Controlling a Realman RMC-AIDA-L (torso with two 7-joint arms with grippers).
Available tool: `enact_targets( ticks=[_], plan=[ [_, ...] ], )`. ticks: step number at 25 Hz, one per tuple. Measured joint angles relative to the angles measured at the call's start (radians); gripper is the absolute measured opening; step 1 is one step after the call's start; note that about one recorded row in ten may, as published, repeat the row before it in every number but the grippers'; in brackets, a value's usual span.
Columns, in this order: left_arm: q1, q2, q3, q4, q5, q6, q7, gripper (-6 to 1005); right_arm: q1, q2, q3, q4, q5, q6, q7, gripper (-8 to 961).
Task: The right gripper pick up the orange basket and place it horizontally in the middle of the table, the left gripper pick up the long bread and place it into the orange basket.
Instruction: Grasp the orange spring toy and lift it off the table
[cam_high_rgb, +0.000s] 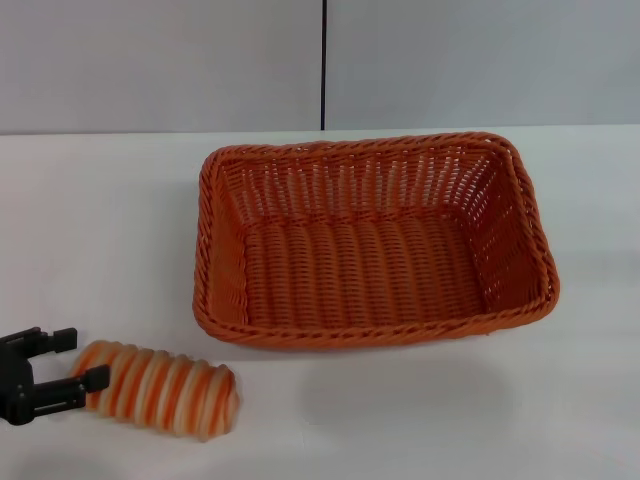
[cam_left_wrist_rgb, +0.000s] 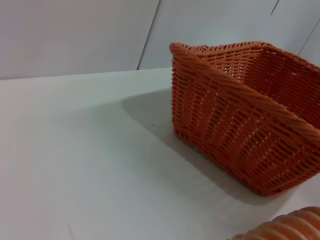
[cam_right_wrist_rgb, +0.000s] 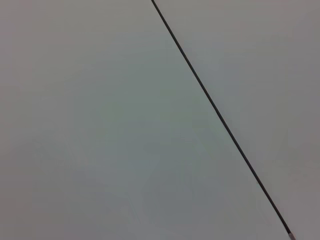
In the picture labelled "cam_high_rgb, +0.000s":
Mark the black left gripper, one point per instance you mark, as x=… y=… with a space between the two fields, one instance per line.
x=14 y=385

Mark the orange striped toy bread loaf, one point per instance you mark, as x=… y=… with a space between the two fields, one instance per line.
x=165 y=395

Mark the orange woven plastic basket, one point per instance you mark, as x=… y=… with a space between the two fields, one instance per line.
x=370 y=260

